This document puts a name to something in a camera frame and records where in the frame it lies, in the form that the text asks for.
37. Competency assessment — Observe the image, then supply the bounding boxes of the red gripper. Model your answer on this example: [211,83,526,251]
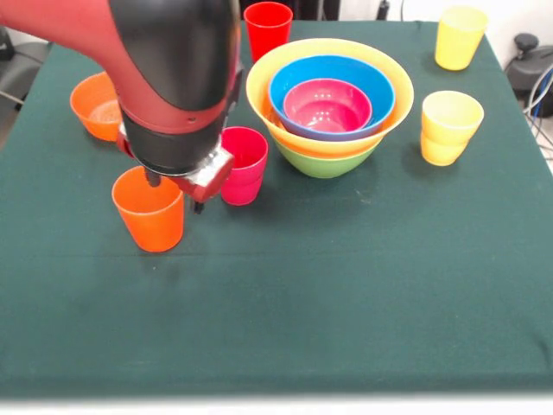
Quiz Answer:
[116,124,237,215]

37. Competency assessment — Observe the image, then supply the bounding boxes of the orange cup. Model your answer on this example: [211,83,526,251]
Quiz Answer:
[111,166,186,253]

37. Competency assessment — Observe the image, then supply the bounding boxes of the small orange bowl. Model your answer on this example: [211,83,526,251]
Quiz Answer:
[69,71,124,143]

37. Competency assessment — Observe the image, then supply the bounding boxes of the large yellow-orange bowl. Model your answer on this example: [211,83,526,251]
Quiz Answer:
[245,37,415,160]

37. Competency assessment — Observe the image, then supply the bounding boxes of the pink bowl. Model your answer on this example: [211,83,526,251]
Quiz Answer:
[283,78,374,133]

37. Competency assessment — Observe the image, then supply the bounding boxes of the blue bowl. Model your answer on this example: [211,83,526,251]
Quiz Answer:
[268,54,397,142]

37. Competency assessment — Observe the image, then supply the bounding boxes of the pink cup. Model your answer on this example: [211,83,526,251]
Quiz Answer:
[219,126,270,207]

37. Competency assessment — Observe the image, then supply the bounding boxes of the green bowl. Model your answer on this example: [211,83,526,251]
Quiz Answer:
[272,136,381,180]

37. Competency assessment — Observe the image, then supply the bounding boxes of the dark green table cloth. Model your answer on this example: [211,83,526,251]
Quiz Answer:
[0,16,553,399]

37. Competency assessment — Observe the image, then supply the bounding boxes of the red cup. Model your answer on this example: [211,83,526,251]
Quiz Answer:
[243,1,294,65]

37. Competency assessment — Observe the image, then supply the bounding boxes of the amber yellow cup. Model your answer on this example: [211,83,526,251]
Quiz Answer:
[421,90,486,167]

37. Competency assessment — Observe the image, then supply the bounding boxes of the bright yellow cup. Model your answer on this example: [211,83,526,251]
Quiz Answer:
[434,5,490,72]

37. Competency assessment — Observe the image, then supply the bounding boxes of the tangle of cables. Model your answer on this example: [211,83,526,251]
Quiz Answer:
[522,64,553,161]

